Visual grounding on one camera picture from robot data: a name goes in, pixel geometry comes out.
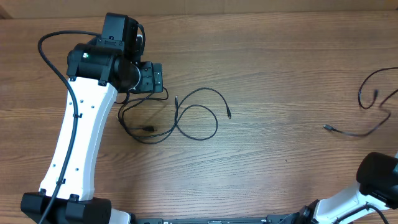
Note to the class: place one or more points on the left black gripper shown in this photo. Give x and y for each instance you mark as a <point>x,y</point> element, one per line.
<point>152,74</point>

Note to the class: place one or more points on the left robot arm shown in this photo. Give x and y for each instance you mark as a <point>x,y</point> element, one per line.
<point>97,72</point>

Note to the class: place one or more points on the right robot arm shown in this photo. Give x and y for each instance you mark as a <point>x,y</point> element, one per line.
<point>375,190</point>

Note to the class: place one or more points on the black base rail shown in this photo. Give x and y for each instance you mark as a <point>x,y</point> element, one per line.
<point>270,219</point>

